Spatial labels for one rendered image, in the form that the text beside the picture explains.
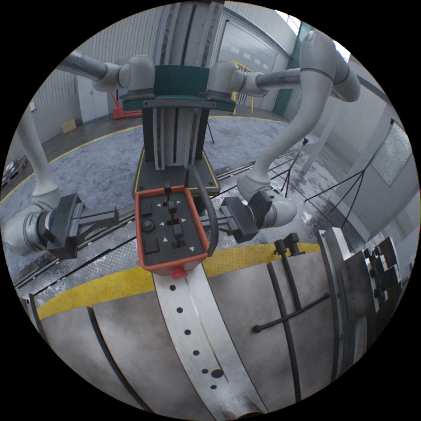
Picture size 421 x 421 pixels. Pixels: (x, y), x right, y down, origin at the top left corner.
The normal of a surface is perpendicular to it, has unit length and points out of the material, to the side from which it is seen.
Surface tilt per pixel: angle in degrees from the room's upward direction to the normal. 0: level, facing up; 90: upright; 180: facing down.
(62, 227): 0
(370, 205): 90
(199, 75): 90
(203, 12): 90
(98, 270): 0
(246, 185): 81
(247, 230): 7
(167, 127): 90
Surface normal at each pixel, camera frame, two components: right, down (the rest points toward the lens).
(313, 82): -0.71, 0.53
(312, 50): -0.79, 0.29
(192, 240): 0.17, -0.62
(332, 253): -0.99, -0.14
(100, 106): 0.63, 0.66
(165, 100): 0.25, 0.78
